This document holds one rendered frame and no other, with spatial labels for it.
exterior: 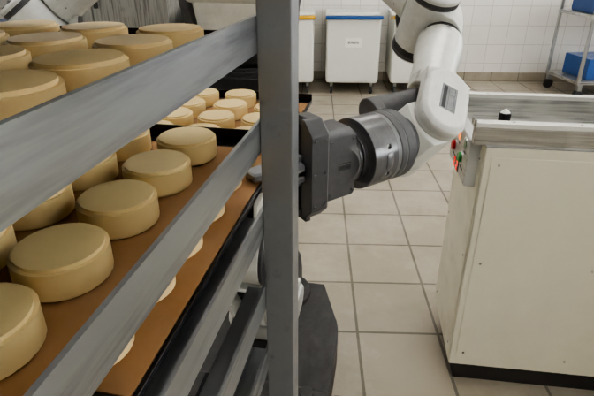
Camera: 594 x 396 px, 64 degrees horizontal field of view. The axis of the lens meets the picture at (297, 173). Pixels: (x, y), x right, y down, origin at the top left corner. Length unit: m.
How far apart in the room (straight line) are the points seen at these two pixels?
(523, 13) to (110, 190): 5.64
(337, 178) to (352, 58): 4.31
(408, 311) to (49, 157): 1.90
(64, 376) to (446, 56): 0.65
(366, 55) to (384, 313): 3.26
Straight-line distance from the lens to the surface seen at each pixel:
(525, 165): 1.38
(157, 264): 0.26
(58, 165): 0.18
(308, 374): 1.52
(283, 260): 0.49
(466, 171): 1.40
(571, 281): 1.60
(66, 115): 0.19
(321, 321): 1.68
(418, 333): 1.94
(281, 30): 0.40
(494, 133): 1.33
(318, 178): 0.52
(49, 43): 0.35
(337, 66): 4.84
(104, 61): 0.27
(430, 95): 0.63
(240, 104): 0.71
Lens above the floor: 1.29
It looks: 25 degrees down
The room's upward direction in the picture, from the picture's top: straight up
